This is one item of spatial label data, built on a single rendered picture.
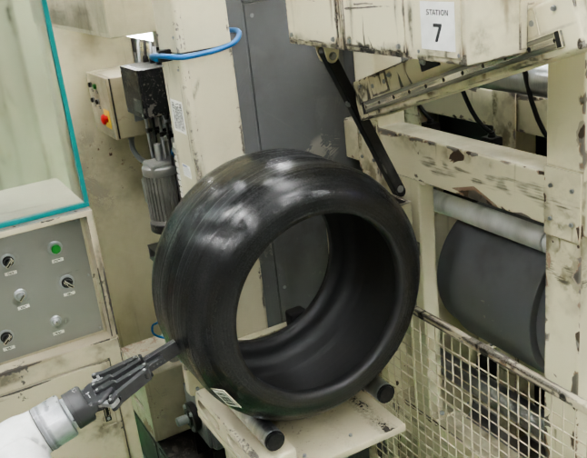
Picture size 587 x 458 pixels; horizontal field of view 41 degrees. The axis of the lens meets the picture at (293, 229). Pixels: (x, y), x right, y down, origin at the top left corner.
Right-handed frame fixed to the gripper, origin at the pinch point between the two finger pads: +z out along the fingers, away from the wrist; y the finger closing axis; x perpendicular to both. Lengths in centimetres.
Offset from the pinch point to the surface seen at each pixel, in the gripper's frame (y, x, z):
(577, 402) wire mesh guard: -48, 28, 58
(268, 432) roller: -9.7, 23.3, 10.7
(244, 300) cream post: 26.0, 14.8, 26.9
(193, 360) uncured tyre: -6.7, 0.6, 4.0
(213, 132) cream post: 26, -27, 36
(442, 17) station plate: -31, -45, 62
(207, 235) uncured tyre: -6.0, -20.5, 17.0
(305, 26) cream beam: 16, -42, 61
